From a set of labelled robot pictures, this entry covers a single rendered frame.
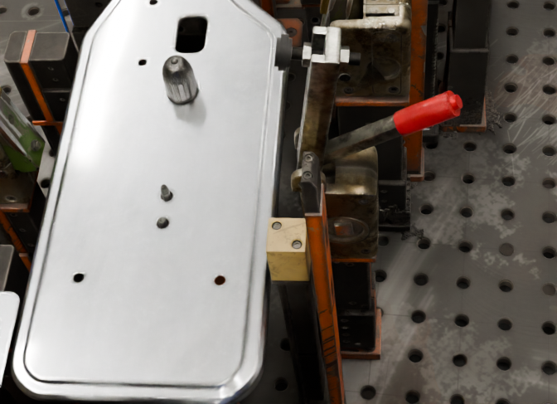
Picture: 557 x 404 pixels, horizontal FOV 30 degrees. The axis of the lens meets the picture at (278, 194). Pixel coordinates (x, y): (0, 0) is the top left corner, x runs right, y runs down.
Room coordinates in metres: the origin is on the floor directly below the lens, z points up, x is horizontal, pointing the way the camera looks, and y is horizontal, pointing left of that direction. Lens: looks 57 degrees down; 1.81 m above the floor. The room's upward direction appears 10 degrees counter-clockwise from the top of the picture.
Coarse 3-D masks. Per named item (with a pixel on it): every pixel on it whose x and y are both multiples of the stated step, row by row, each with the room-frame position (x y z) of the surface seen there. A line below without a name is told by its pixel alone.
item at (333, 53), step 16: (320, 32) 0.53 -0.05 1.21; (336, 32) 0.53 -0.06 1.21; (288, 48) 0.52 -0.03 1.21; (304, 48) 0.52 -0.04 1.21; (320, 48) 0.53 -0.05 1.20; (336, 48) 0.52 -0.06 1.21; (288, 64) 0.52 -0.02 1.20; (304, 64) 0.52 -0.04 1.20; (320, 64) 0.50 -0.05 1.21; (336, 64) 0.50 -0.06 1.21; (352, 64) 0.51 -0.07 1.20; (320, 80) 0.50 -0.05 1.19; (336, 80) 0.50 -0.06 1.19; (304, 96) 0.54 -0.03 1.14; (320, 96) 0.50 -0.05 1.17; (304, 112) 0.51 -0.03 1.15; (320, 112) 0.50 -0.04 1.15; (304, 128) 0.51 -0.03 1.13; (320, 128) 0.50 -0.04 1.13; (304, 144) 0.51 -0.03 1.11; (320, 144) 0.51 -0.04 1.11; (320, 160) 0.51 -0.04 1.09
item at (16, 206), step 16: (0, 144) 0.62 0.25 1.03; (0, 160) 0.62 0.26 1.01; (0, 176) 0.62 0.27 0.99; (16, 176) 0.62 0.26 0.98; (32, 176) 0.65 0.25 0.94; (0, 192) 0.62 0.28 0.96; (16, 192) 0.62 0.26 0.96; (32, 192) 0.64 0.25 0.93; (0, 208) 0.62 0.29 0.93; (16, 208) 0.62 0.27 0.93; (32, 208) 0.64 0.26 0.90; (0, 224) 0.64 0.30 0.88; (16, 224) 0.63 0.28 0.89; (32, 224) 0.62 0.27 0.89; (0, 240) 0.64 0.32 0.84; (16, 240) 0.63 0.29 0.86; (32, 240) 0.63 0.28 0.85; (32, 256) 0.62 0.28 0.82
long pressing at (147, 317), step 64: (128, 0) 0.82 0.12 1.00; (192, 0) 0.80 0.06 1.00; (128, 64) 0.73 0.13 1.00; (192, 64) 0.71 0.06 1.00; (256, 64) 0.70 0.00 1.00; (64, 128) 0.66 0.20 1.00; (128, 128) 0.64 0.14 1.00; (192, 128) 0.63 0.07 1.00; (256, 128) 0.62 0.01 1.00; (64, 192) 0.58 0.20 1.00; (128, 192) 0.57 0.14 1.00; (192, 192) 0.55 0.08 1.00; (256, 192) 0.54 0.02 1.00; (64, 256) 0.51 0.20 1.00; (128, 256) 0.50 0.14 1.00; (192, 256) 0.48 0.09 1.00; (256, 256) 0.47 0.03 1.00; (64, 320) 0.44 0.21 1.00; (128, 320) 0.43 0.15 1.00; (192, 320) 0.42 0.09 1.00; (256, 320) 0.41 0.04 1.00; (64, 384) 0.38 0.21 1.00; (128, 384) 0.37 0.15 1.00; (192, 384) 0.36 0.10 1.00; (256, 384) 0.35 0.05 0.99
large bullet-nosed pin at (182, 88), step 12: (168, 60) 0.68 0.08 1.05; (180, 60) 0.68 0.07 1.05; (168, 72) 0.67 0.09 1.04; (180, 72) 0.67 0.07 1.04; (192, 72) 0.67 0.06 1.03; (168, 84) 0.67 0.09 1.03; (180, 84) 0.66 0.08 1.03; (192, 84) 0.67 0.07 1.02; (168, 96) 0.67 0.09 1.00; (180, 96) 0.66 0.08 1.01; (192, 96) 0.67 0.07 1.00
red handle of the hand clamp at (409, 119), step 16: (448, 96) 0.50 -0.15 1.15; (400, 112) 0.51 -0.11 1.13; (416, 112) 0.50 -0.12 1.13; (432, 112) 0.50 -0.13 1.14; (448, 112) 0.49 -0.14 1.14; (368, 128) 0.52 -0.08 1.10; (384, 128) 0.51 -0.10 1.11; (400, 128) 0.50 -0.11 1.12; (416, 128) 0.50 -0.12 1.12; (336, 144) 0.52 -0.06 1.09; (352, 144) 0.51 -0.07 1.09; (368, 144) 0.51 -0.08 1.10
